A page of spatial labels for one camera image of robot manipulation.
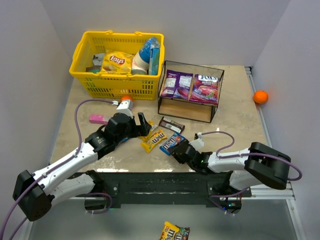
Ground blue m&m bag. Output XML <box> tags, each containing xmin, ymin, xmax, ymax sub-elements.
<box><xmin>120</xmin><ymin>137</ymin><xmax>130</xmax><ymax>144</ymax></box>
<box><xmin>159</xmin><ymin>132</ymin><xmax>185</xmax><ymax>156</ymax></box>

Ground brown chocolate bar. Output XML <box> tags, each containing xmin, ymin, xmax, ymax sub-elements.
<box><xmin>158</xmin><ymin>116</ymin><xmax>185</xmax><ymax>134</ymax></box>

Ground purple candy bag back side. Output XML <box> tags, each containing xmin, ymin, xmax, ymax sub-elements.
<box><xmin>160</xmin><ymin>70</ymin><xmax>193</xmax><ymax>100</ymax></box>

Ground purple Fox's berries bag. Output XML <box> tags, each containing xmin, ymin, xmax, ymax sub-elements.
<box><xmin>189</xmin><ymin>74</ymin><xmax>221</xmax><ymax>106</ymax></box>

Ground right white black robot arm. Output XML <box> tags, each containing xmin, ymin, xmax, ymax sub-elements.
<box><xmin>168</xmin><ymin>140</ymin><xmax>291</xmax><ymax>190</ymax></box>

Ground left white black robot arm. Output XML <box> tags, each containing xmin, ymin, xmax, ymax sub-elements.
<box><xmin>12</xmin><ymin>112</ymin><xmax>152</xmax><ymax>222</ymax></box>

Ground small yellow candy bag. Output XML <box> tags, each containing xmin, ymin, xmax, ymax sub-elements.
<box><xmin>139</xmin><ymin>120</ymin><xmax>158</xmax><ymax>142</ymax></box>

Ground M&M bags on floor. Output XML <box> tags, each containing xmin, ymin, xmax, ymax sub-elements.
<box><xmin>159</xmin><ymin>221</ymin><xmax>190</xmax><ymax>240</ymax></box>

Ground yellow M&M bag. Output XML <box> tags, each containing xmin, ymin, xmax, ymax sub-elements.
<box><xmin>140</xmin><ymin>129</ymin><xmax>167</xmax><ymax>153</ymax></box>

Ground orange fruit near basket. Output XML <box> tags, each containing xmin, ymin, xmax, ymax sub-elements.
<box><xmin>121</xmin><ymin>94</ymin><xmax>134</xmax><ymax>102</ymax></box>

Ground pink rectangular box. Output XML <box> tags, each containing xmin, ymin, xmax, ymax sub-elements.
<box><xmin>89</xmin><ymin>114</ymin><xmax>110</xmax><ymax>125</ymax></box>

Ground yellow plastic shopping basket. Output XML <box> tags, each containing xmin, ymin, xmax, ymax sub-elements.
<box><xmin>69</xmin><ymin>30</ymin><xmax>165</xmax><ymax>100</ymax></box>

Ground yellow Lays chip bag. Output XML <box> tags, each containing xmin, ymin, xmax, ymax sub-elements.
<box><xmin>100</xmin><ymin>50</ymin><xmax>134</xmax><ymax>75</ymax></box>

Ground brown green packet in basket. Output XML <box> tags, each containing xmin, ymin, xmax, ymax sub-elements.
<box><xmin>85</xmin><ymin>65</ymin><xmax>101</xmax><ymax>74</ymax></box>

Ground blue cardboard box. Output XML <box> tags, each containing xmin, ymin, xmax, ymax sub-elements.
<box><xmin>148</xmin><ymin>47</ymin><xmax>160</xmax><ymax>76</ymax></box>

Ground grey crumpled packet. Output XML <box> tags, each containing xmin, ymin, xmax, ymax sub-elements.
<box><xmin>92</xmin><ymin>52</ymin><xmax>105</xmax><ymax>67</ymax></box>

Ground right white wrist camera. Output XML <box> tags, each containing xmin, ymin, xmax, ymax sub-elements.
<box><xmin>192</xmin><ymin>132</ymin><xmax>205</xmax><ymax>151</ymax></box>

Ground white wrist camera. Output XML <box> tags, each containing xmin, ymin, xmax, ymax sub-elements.
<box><xmin>192</xmin><ymin>132</ymin><xmax>205</xmax><ymax>151</ymax></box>
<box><xmin>112</xmin><ymin>99</ymin><xmax>133</xmax><ymax>118</ymax></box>

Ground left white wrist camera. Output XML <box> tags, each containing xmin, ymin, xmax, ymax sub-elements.
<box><xmin>112</xmin><ymin>99</ymin><xmax>133</xmax><ymax>118</ymax></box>

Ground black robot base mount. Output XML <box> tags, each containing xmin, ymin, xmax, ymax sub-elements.
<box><xmin>69</xmin><ymin>169</ymin><xmax>252</xmax><ymax>213</ymax></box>

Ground orange fruit at wall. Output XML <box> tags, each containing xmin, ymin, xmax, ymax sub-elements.
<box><xmin>253</xmin><ymin>90</ymin><xmax>269</xmax><ymax>104</ymax></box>

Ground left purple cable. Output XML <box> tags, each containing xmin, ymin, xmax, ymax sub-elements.
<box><xmin>0</xmin><ymin>98</ymin><xmax>118</xmax><ymax>240</ymax></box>

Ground purple cable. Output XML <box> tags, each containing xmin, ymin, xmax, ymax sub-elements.
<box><xmin>199</xmin><ymin>130</ymin><xmax>303</xmax><ymax>182</ymax></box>
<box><xmin>0</xmin><ymin>98</ymin><xmax>118</xmax><ymax>240</ymax></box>

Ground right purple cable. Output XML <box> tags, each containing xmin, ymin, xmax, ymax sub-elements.
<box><xmin>199</xmin><ymin>130</ymin><xmax>303</xmax><ymax>182</ymax></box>

